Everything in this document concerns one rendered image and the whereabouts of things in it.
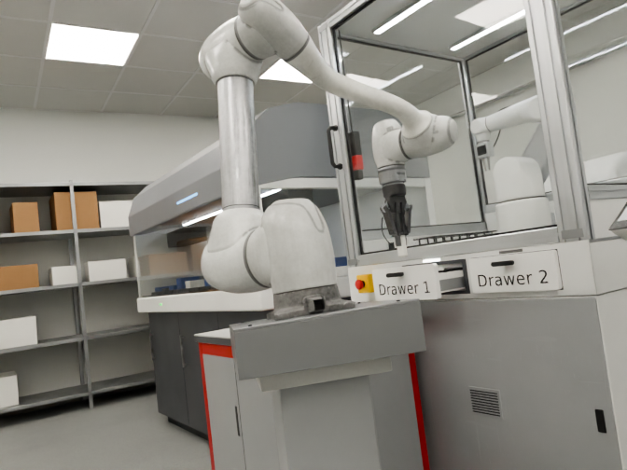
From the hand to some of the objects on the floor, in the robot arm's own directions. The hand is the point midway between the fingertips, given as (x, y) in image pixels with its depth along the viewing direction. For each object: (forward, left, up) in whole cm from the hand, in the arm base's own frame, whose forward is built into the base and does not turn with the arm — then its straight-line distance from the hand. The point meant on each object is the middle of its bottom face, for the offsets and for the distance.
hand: (401, 246), depth 171 cm
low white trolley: (-33, +40, -96) cm, 110 cm away
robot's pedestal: (-43, -34, -100) cm, 114 cm away
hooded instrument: (-23, +187, -89) cm, 208 cm away
